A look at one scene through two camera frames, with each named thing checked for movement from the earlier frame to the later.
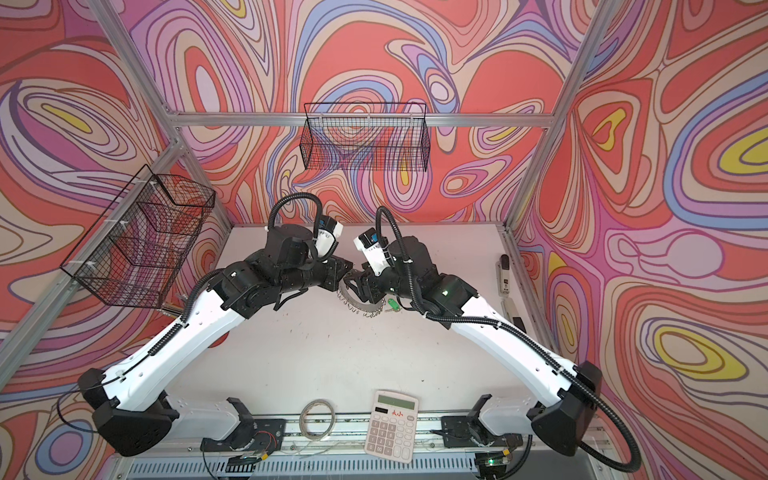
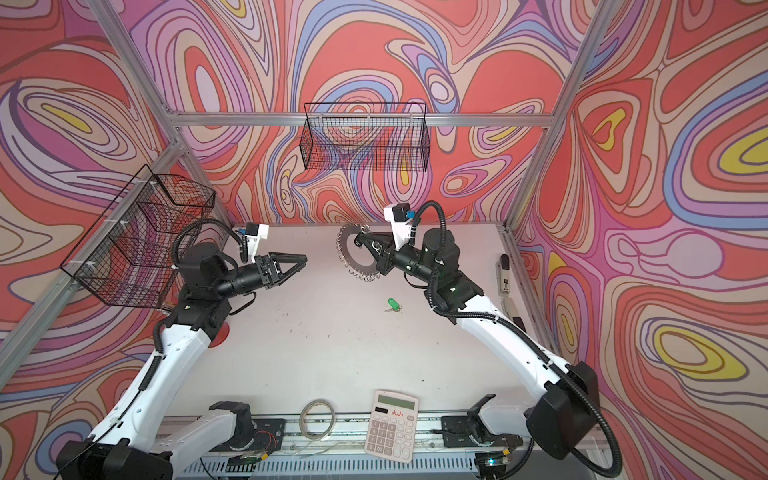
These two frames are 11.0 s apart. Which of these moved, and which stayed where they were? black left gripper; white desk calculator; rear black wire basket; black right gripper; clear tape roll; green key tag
Moved: black left gripper; black right gripper
Stayed: clear tape roll; rear black wire basket; white desk calculator; green key tag
